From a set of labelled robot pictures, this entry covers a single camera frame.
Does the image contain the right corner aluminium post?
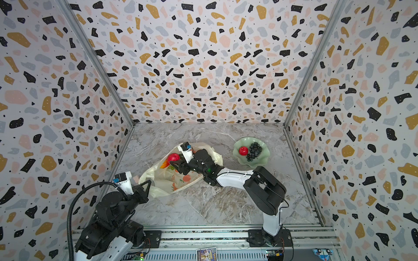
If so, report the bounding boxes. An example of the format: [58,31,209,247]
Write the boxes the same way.
[283,0,347,128]

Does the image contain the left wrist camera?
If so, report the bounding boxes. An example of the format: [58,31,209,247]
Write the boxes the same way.
[113,171,134,195]

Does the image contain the left corner aluminium post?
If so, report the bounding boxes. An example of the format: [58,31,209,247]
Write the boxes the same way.
[57,0,135,127]

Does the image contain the black corrugated cable conduit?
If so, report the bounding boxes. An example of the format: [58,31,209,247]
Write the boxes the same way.
[66,181,120,261]

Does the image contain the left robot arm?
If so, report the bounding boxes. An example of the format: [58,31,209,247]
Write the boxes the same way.
[67,180,151,261]

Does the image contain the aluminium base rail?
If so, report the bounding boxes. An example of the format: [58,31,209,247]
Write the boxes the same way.
[63,224,342,261]

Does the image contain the corner aluminium post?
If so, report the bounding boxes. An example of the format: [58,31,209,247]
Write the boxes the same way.
[57,0,135,127]
[283,0,347,128]

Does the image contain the cream plastic bag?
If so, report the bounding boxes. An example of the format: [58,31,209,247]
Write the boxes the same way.
[134,142,223,198]

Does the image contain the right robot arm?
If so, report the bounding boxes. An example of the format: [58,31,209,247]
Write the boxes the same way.
[167,149,290,247]

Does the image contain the dark purple grapes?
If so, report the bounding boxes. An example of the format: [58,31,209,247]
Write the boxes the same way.
[246,142,263,162]

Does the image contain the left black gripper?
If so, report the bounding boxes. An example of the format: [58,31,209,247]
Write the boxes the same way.
[111,179,151,230]

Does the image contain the red apple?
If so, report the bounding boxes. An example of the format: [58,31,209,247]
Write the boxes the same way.
[167,153,181,164]
[238,146,249,156]

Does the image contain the colourful card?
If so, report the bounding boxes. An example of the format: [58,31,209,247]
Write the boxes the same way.
[197,247,218,261]

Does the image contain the green scalloped bowl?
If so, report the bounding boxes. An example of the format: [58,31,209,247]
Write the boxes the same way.
[233,137,271,169]

